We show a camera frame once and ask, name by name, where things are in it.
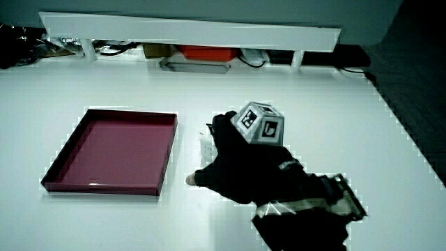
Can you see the person's right hand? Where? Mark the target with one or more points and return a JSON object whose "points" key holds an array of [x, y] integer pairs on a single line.
{"points": [[240, 167]]}

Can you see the white socket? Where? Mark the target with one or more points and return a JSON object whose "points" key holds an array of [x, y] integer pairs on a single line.
{"points": [[206, 148]]}

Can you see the gray flat tray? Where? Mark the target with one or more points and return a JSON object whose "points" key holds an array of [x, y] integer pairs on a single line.
{"points": [[195, 67]]}

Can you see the white plastic bag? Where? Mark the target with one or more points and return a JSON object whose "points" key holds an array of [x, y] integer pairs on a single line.
{"points": [[253, 55]]}

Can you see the black box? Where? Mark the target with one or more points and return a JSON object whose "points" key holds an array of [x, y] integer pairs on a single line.
{"points": [[280, 57]]}

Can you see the orange box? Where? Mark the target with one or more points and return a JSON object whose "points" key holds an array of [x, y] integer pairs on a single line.
{"points": [[208, 53]]}

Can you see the maroon tray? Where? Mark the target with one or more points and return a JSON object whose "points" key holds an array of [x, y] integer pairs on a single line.
{"points": [[115, 153]]}

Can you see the white shelf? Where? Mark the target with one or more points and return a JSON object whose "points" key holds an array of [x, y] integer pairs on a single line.
{"points": [[195, 33]]}

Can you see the brown cardboard box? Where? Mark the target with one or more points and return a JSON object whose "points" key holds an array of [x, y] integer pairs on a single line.
{"points": [[157, 51]]}

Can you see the black plastic bag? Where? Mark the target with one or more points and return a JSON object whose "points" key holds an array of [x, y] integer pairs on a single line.
{"points": [[17, 45]]}

